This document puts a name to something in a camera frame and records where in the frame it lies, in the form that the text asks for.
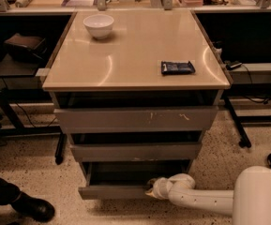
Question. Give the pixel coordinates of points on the grey top drawer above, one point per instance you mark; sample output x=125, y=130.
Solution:
x=106, y=120

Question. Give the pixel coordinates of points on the black desk leg left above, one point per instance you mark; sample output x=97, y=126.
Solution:
x=60, y=148

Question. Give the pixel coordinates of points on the small black device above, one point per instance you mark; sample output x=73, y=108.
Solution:
x=233, y=65

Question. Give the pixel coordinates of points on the grey drawer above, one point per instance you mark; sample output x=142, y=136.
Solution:
x=136, y=152
x=106, y=120
x=126, y=179

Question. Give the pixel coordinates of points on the dark box on shelf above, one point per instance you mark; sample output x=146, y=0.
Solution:
x=26, y=48

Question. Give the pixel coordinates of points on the grey drawer cabinet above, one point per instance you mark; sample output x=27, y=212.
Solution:
x=123, y=71

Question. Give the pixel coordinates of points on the grey bottom drawer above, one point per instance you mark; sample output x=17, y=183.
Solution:
x=126, y=179

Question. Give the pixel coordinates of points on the black desk leg right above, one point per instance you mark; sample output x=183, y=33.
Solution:
x=244, y=140

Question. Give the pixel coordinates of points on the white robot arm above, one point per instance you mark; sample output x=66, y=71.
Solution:
x=249, y=203

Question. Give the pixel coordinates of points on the black leather shoe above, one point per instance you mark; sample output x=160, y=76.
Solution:
x=38, y=209

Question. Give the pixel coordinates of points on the black desk leg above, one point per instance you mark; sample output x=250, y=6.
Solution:
x=244, y=140
x=60, y=148

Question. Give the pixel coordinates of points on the white ceramic bowl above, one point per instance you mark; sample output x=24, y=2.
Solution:
x=99, y=26

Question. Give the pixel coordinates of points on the dark blue snack packet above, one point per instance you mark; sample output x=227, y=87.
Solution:
x=176, y=68

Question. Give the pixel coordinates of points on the grey middle drawer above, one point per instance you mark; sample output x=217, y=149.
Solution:
x=136, y=152

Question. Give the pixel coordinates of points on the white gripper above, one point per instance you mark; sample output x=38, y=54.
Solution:
x=160, y=187

